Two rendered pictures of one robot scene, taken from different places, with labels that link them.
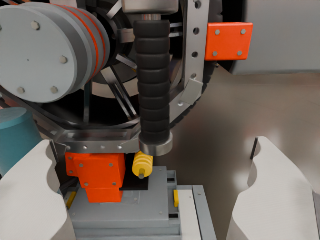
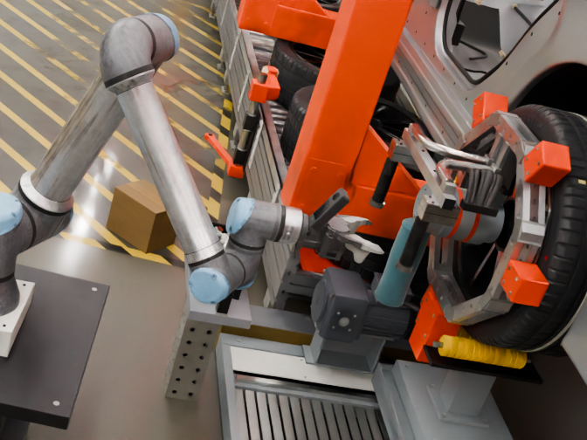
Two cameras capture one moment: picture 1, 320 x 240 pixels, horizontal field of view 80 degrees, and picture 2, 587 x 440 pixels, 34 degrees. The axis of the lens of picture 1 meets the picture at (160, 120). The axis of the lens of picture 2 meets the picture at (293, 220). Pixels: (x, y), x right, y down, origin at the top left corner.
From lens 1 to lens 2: 2.26 m
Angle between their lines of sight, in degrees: 65
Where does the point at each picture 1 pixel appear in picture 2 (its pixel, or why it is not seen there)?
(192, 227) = not seen: outside the picture
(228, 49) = (507, 285)
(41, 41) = not seen: hidden behind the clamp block
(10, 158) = (397, 245)
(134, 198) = (445, 413)
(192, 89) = (486, 297)
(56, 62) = not seen: hidden behind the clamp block
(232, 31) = (514, 274)
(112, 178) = (427, 329)
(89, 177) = (422, 315)
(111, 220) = (410, 396)
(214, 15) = (547, 265)
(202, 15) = (510, 250)
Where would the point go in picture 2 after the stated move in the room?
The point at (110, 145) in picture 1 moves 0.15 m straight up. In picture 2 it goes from (444, 301) to (463, 255)
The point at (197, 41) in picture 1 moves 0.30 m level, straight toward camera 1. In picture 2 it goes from (502, 265) to (386, 232)
